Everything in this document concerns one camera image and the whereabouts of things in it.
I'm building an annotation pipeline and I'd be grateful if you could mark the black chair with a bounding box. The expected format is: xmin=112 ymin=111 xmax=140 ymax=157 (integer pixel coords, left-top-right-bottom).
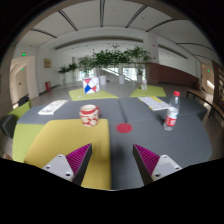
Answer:
xmin=17 ymin=94 xmax=30 ymax=107

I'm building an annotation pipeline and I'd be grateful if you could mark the wooden shelf unit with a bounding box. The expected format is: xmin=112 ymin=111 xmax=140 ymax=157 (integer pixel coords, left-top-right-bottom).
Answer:
xmin=213 ymin=61 xmax=224 ymax=101

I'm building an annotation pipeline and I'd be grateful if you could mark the red and white patterned mug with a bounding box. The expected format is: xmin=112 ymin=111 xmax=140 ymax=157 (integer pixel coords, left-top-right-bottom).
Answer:
xmin=78 ymin=104 xmax=101 ymax=128

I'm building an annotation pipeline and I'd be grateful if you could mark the lime green seat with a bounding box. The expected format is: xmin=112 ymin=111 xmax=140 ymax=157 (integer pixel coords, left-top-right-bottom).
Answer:
xmin=8 ymin=100 xmax=33 ymax=121

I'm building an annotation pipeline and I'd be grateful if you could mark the small clear plastic bottle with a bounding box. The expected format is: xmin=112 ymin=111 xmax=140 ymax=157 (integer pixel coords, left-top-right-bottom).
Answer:
xmin=140 ymin=79 xmax=148 ymax=92

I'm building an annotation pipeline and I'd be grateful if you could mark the white and yellow booklet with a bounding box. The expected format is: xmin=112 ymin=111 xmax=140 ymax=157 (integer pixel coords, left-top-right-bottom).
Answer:
xmin=137 ymin=95 xmax=170 ymax=112

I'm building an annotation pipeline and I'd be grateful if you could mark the clear red-capped water bottle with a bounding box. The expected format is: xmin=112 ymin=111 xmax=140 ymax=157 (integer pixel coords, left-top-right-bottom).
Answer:
xmin=162 ymin=90 xmax=182 ymax=132

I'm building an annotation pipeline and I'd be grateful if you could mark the white box with coloured triangles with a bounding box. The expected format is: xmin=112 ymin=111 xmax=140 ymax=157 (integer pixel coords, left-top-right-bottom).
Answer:
xmin=82 ymin=76 xmax=101 ymax=95

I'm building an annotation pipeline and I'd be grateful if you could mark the red floor cabinet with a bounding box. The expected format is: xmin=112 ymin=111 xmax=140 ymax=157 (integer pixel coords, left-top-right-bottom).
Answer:
xmin=44 ymin=80 xmax=52 ymax=93

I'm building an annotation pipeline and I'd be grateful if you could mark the white printed booklet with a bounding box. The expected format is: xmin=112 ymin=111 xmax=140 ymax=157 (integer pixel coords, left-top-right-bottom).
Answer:
xmin=37 ymin=99 xmax=69 ymax=116

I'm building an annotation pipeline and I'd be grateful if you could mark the long wooden bench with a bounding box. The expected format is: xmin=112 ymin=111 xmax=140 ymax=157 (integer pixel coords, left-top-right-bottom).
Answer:
xmin=185 ymin=88 xmax=224 ymax=119

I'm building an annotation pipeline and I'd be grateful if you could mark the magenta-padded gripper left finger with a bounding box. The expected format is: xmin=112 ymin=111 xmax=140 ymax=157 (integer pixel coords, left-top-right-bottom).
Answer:
xmin=42 ymin=143 xmax=93 ymax=186

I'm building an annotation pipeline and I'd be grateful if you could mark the flat round red coaster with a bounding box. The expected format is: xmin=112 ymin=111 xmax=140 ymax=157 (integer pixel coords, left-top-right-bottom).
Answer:
xmin=115 ymin=122 xmax=134 ymax=134

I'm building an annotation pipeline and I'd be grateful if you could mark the framed yellow wall picture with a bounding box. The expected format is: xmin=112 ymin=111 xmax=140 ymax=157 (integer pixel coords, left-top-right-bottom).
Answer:
xmin=43 ymin=58 xmax=53 ymax=69

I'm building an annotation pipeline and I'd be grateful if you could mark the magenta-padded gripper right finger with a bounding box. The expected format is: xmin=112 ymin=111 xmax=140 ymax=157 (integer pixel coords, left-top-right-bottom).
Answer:
xmin=132 ymin=143 xmax=183 ymax=186

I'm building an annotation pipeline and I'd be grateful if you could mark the group of potted green plants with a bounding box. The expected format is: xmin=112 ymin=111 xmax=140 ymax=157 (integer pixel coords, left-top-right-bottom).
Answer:
xmin=57 ymin=44 xmax=153 ymax=86

